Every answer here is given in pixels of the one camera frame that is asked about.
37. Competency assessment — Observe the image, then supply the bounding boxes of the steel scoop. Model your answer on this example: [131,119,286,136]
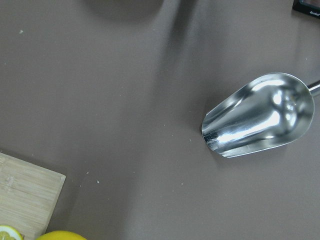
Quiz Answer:
[201,72,320,158]

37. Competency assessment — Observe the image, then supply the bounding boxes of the lemon half slice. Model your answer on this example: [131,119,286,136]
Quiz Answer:
[0,225,23,240]

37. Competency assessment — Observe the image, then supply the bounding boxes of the whole yellow lemon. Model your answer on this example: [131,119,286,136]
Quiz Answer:
[36,230,87,240]

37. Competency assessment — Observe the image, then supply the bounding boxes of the black glass rack tray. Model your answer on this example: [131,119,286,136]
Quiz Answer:
[292,0,320,19]

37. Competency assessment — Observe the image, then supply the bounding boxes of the bamboo cutting board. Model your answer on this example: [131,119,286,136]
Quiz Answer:
[0,153,66,240]

